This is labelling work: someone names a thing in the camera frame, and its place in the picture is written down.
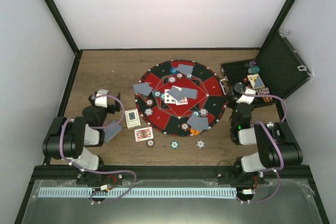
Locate face-down blue playing card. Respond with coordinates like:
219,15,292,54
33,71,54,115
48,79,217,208
133,82,153,95

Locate face-up queen playing card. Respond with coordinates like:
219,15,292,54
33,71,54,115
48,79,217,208
134,127,154,142

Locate face-up red court card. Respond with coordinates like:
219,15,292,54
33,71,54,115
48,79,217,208
176,98,188,105

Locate red black chip stack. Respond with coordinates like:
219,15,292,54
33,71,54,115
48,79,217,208
146,140,154,147

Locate purple white chip stack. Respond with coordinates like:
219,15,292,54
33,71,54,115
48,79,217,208
196,140,205,148

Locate blue round blind button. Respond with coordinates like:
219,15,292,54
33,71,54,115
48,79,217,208
170,68,178,74

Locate green blue chip stack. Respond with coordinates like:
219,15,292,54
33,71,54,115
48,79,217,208
170,141,179,149

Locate grey playing card deck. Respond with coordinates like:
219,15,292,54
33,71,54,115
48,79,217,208
103,120,122,143

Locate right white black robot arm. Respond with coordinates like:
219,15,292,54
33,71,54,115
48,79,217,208
227,82,303,184

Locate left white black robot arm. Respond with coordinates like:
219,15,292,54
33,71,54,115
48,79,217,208
42,89,124,184

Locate black round puck in case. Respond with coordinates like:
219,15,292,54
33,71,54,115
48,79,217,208
233,82,246,93

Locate white card box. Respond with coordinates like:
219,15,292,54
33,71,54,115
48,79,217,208
125,109,141,129

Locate card deck in case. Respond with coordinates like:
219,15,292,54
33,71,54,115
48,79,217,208
247,74,265,89

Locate teal chips in case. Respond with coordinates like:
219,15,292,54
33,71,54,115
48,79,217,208
248,66,260,74

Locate orange chips in case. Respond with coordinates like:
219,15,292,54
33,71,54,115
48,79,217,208
262,96,273,103

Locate round red black poker mat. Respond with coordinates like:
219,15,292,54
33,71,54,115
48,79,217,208
135,60,226,136

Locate black poker chip case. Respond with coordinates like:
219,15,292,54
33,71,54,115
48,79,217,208
221,31,312,99

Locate orange round blind button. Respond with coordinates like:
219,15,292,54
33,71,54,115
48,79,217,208
190,128,200,135

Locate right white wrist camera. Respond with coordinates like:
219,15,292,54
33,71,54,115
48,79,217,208
236,88,256,104

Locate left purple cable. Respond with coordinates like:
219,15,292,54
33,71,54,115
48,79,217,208
59,94,124,162

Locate light blue slotted cable duct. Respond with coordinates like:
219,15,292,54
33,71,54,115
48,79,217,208
37,187,237,199

